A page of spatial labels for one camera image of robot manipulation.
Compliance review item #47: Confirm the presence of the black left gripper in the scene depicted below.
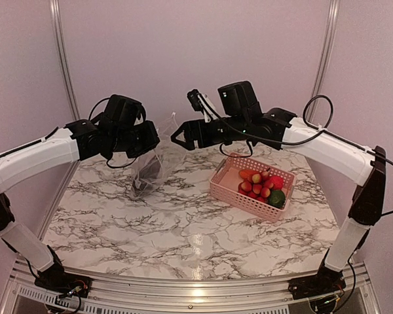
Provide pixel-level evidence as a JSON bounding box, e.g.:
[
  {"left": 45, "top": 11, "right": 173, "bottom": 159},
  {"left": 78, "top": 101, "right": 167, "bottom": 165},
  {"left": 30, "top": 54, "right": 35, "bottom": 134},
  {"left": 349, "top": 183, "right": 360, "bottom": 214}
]
[{"left": 109, "top": 119, "right": 159, "bottom": 158}]

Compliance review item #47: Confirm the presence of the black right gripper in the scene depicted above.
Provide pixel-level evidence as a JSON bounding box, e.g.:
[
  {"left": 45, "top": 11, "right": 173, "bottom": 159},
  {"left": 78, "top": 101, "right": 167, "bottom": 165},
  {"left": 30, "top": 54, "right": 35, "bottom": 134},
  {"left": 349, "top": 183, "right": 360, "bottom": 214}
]
[{"left": 170, "top": 114, "right": 250, "bottom": 150}]

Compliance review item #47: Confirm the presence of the dark purple eggplant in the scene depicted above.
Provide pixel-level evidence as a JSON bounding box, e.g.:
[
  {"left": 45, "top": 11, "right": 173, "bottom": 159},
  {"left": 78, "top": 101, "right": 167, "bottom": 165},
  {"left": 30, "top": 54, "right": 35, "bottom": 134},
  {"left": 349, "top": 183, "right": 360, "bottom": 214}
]
[{"left": 139, "top": 155, "right": 161, "bottom": 181}]

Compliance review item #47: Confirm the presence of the clear zip top bag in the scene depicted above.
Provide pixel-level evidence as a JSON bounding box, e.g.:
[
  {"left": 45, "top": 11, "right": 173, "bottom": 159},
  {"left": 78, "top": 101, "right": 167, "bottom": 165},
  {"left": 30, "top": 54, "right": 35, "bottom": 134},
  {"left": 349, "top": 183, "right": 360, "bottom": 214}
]
[{"left": 130, "top": 112, "right": 187, "bottom": 200}]

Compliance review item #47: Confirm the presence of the green cucumber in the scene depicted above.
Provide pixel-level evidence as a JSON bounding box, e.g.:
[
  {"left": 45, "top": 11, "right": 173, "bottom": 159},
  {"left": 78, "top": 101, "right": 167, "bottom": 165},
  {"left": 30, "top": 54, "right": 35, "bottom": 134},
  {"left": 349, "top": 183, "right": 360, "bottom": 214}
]
[{"left": 131, "top": 177, "right": 157, "bottom": 198}]

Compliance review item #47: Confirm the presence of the bunch of red lychees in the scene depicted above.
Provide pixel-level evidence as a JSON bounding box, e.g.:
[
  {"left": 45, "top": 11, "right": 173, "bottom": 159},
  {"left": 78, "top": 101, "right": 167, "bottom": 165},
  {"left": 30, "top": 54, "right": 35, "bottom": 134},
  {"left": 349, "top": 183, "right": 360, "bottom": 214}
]
[{"left": 238, "top": 171, "right": 272, "bottom": 202}]

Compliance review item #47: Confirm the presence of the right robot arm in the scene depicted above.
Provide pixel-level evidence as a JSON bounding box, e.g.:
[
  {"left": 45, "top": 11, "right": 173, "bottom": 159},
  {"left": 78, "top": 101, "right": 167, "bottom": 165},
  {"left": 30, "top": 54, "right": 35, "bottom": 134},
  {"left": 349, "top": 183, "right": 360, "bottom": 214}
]
[{"left": 171, "top": 80, "right": 386, "bottom": 293}]

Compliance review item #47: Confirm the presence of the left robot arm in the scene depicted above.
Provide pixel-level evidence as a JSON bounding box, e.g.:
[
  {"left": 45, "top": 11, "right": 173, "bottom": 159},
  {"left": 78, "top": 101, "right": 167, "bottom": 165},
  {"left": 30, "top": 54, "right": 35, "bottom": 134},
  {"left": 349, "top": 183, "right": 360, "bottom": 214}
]
[{"left": 0, "top": 94, "right": 160, "bottom": 291}]

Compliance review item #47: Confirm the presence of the pink plastic basket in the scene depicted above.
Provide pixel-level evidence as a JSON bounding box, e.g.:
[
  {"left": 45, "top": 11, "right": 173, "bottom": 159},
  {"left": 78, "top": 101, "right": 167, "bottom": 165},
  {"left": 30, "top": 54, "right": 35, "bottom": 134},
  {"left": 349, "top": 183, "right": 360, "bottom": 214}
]
[{"left": 210, "top": 153, "right": 296, "bottom": 222}]

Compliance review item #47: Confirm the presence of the orange carrot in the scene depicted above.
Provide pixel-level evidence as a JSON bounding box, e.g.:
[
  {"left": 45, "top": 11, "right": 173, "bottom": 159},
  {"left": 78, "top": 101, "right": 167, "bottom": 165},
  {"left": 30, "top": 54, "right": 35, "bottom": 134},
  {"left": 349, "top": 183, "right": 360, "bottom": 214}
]
[{"left": 238, "top": 169, "right": 257, "bottom": 180}]

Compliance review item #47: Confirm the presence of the red strawberry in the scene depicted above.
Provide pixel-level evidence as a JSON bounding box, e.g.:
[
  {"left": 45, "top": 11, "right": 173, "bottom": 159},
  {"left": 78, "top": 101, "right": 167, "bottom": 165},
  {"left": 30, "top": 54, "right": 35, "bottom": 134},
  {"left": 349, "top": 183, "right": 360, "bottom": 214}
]
[{"left": 269, "top": 175, "right": 285, "bottom": 190}]

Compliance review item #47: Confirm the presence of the green avocado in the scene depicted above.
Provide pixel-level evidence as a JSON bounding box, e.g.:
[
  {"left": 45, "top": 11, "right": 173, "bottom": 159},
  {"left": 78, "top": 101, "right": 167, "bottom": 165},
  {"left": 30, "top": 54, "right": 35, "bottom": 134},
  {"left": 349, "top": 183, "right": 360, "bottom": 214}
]
[{"left": 268, "top": 190, "right": 286, "bottom": 209}]

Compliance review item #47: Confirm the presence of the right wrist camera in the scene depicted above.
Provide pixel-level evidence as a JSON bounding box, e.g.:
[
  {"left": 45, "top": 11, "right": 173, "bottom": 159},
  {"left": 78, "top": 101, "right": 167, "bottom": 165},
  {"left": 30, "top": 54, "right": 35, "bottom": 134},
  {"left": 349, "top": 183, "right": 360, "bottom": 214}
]
[{"left": 187, "top": 89, "right": 217, "bottom": 122}]

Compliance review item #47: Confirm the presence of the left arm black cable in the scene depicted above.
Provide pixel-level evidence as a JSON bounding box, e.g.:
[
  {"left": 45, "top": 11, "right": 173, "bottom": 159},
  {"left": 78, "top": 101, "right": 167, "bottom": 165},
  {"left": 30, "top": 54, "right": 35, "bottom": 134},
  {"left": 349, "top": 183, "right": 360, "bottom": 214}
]
[{"left": 88, "top": 97, "right": 138, "bottom": 169}]

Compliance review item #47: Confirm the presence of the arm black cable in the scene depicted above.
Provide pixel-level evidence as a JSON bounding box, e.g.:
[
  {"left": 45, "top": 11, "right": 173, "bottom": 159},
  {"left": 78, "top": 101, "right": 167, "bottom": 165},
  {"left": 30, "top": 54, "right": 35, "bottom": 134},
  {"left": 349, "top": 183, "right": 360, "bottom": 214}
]
[
  {"left": 88, "top": 97, "right": 138, "bottom": 169},
  {"left": 196, "top": 94, "right": 393, "bottom": 218}
]

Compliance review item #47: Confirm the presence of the left aluminium corner post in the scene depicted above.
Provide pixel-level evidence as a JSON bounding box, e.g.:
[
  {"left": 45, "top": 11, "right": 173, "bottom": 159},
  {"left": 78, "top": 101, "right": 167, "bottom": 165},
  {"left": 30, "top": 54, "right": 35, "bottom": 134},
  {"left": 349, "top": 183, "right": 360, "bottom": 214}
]
[{"left": 49, "top": 0, "right": 81, "bottom": 120}]

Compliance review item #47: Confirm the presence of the aluminium corner post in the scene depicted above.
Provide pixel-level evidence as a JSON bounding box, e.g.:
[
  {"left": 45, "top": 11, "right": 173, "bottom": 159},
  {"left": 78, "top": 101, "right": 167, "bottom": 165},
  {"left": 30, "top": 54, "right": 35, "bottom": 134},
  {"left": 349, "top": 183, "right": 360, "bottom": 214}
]
[
  {"left": 49, "top": 0, "right": 81, "bottom": 120},
  {"left": 307, "top": 0, "right": 341, "bottom": 118}
]

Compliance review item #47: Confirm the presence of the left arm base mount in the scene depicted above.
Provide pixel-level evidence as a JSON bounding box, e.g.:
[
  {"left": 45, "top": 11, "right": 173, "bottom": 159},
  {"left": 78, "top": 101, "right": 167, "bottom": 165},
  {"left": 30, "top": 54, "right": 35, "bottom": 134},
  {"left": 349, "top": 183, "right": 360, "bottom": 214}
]
[{"left": 34, "top": 273, "right": 92, "bottom": 298}]

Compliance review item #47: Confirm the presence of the right aluminium corner post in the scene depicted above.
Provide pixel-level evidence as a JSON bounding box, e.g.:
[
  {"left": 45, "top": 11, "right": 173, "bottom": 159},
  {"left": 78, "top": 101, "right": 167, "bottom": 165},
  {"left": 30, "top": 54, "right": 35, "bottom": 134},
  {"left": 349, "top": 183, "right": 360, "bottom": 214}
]
[{"left": 307, "top": 0, "right": 341, "bottom": 118}]

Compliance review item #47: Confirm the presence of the aluminium front table rail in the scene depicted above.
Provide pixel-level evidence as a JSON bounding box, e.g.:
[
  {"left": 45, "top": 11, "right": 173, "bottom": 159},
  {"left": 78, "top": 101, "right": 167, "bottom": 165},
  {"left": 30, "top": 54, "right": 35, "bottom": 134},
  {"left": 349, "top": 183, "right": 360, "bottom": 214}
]
[{"left": 0, "top": 261, "right": 383, "bottom": 314}]

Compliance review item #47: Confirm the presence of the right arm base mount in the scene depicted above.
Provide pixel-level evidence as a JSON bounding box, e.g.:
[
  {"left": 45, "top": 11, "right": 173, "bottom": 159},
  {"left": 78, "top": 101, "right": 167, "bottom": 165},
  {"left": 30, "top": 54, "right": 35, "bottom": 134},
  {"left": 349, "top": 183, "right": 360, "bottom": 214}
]
[{"left": 288, "top": 275, "right": 346, "bottom": 300}]

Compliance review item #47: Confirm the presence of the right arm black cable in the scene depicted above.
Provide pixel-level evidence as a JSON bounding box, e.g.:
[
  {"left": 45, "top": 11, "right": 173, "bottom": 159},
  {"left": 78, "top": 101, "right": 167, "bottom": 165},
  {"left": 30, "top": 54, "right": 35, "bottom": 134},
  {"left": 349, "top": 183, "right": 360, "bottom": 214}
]
[{"left": 196, "top": 94, "right": 393, "bottom": 218}]

